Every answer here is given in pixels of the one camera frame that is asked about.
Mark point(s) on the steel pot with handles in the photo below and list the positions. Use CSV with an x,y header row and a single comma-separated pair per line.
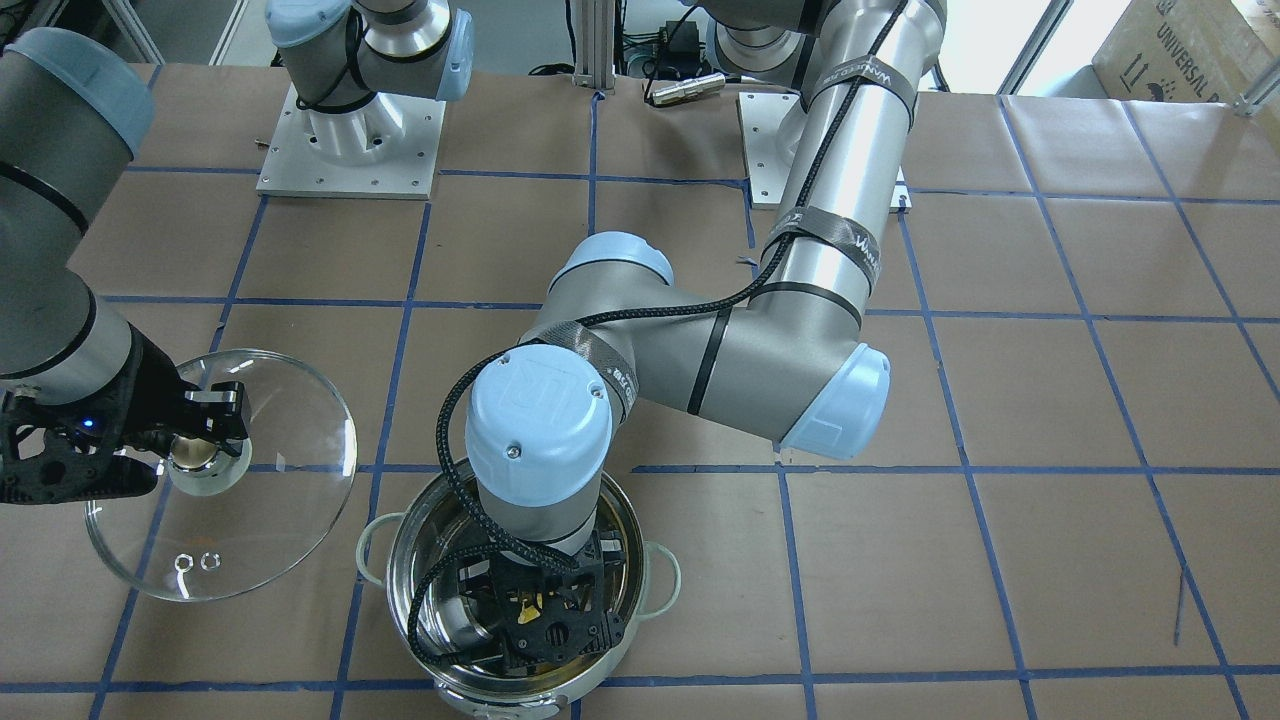
x,y
462,654

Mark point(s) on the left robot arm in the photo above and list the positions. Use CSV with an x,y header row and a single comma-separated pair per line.
x,y
781,359

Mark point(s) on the cardboard box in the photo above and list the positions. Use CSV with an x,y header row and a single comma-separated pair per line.
x,y
1187,51

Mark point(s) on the glass pot lid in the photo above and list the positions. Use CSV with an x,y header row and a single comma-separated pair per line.
x,y
219,525

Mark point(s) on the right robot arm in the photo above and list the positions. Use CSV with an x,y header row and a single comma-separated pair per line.
x,y
74,114

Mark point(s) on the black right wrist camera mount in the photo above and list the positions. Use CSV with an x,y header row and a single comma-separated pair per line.
x,y
69,453

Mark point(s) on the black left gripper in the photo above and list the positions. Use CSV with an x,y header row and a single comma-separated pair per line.
x,y
474,583

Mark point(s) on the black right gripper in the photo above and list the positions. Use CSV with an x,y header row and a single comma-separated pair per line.
x,y
146,388

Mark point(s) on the silver cylindrical connector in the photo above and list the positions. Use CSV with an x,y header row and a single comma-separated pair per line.
x,y
687,90

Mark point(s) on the yellow corn cob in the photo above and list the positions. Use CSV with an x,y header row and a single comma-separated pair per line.
x,y
530,606

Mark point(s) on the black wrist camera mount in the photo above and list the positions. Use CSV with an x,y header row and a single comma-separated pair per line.
x,y
569,628
69,453

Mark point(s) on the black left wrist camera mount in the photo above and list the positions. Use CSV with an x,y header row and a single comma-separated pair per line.
x,y
569,628

